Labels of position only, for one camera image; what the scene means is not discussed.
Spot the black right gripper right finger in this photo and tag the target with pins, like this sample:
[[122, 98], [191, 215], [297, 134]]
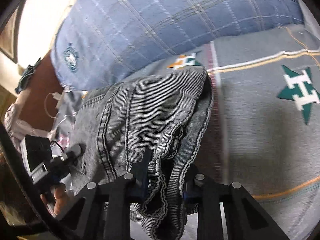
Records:
[[227, 211]]

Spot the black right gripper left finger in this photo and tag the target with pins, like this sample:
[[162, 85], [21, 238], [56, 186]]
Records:
[[103, 211]]

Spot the grey denim pants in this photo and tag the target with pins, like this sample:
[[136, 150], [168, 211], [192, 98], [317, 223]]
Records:
[[166, 115]]

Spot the person's left hand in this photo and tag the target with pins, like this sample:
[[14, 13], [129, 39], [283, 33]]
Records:
[[56, 200]]

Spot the pink white crumpled cloth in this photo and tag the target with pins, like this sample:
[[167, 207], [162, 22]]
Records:
[[63, 123]]

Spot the brown wooden headboard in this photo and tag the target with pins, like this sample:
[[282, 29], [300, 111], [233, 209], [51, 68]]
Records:
[[36, 105]]

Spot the grey patterned bed sheet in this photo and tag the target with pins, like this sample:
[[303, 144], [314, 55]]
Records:
[[264, 128]]

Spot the teal cloth on headboard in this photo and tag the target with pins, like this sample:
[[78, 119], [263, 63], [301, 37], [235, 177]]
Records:
[[26, 76]]

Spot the blue plaid pillow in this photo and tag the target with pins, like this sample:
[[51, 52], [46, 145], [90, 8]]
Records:
[[103, 41]]

